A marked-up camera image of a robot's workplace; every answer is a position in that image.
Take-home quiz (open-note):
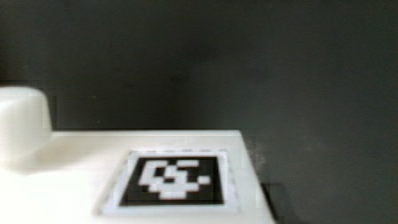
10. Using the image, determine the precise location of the white drawer box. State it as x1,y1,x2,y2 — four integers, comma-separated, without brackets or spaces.
0,87,277,224

